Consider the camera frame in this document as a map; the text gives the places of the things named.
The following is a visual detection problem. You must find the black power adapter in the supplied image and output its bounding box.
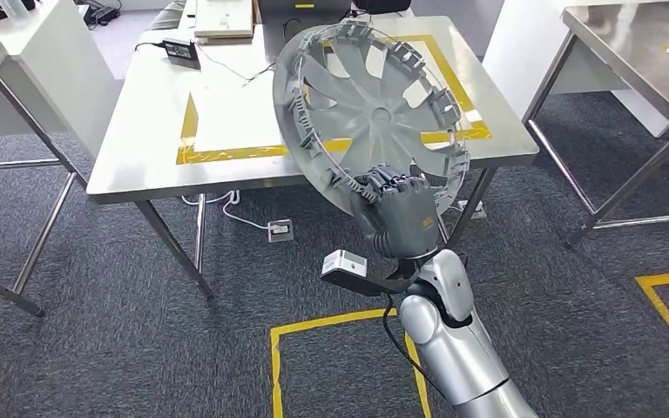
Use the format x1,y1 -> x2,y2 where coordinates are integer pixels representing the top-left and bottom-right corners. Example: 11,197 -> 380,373
161,37 -> 202,72

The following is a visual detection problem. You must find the silver plastic wheel cover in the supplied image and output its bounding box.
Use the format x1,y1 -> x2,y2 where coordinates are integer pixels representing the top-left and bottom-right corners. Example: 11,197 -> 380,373
271,18 -> 472,218

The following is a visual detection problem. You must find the black bag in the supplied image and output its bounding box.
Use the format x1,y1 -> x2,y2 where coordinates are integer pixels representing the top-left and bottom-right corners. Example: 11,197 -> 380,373
352,0 -> 414,17

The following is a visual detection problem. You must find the white cable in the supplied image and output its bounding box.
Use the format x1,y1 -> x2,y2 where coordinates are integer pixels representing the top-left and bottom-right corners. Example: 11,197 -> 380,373
180,189 -> 273,233

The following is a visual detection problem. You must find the grey laptop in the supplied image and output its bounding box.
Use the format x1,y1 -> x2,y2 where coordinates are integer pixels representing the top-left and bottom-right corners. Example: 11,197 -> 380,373
255,0 -> 354,65

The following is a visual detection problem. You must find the black adapter cable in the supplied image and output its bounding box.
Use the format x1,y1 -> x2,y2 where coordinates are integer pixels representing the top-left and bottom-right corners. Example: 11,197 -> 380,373
133,38 -> 279,89

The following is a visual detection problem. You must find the metal floor socket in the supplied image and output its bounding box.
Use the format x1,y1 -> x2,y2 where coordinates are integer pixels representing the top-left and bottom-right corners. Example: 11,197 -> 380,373
267,218 -> 296,244
455,199 -> 490,222

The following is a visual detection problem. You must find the person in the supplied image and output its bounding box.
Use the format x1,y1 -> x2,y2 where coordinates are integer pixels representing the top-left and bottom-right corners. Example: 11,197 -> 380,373
147,0 -> 189,31

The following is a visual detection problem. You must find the black camera bracket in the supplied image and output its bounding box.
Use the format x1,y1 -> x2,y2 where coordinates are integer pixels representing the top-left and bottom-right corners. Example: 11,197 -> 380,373
319,260 -> 423,299

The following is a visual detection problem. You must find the steel workbench table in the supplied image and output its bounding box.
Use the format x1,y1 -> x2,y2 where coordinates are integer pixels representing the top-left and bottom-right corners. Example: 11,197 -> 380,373
85,14 -> 541,301

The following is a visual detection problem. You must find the black cable bundle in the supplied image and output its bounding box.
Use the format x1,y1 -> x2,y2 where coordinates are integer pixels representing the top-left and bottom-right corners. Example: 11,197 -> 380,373
83,0 -> 123,28

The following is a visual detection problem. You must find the yellow tape table marking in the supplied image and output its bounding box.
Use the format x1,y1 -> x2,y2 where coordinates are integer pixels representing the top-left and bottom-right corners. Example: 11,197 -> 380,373
175,33 -> 493,167

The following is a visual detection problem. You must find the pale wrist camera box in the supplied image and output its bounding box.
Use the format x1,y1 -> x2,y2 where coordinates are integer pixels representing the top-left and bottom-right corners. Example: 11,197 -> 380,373
320,248 -> 369,279

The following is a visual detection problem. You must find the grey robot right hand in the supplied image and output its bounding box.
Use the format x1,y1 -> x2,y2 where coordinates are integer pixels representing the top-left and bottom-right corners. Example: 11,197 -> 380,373
348,165 -> 442,260

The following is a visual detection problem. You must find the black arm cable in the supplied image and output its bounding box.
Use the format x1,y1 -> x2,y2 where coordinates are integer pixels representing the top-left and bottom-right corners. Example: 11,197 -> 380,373
381,293 -> 446,401

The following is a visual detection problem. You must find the white desk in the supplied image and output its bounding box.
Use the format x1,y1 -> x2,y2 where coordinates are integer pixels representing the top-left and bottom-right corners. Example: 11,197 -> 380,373
481,0 -> 669,139
0,0 -> 125,164

